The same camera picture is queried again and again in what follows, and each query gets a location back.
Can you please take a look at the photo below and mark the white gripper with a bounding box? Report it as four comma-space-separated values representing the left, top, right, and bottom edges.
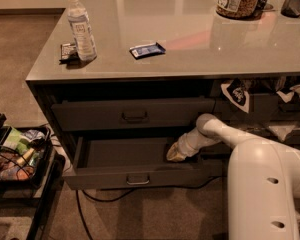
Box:
166, 128, 210, 162

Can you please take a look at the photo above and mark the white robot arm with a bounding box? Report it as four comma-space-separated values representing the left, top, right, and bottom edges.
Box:
166, 114, 300, 240

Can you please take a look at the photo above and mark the grey drawer cabinet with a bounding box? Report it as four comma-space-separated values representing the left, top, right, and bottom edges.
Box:
25, 0, 300, 185

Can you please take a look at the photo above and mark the blue snack packet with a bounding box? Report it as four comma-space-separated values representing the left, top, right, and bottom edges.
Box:
129, 42, 166, 60

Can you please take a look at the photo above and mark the green snack bag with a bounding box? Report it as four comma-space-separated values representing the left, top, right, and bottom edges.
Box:
3, 128, 46, 155

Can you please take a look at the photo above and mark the clear plastic water bottle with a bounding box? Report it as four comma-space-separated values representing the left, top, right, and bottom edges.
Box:
67, 0, 97, 62

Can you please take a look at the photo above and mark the black power cable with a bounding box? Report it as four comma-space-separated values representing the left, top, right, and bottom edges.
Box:
74, 175, 224, 240

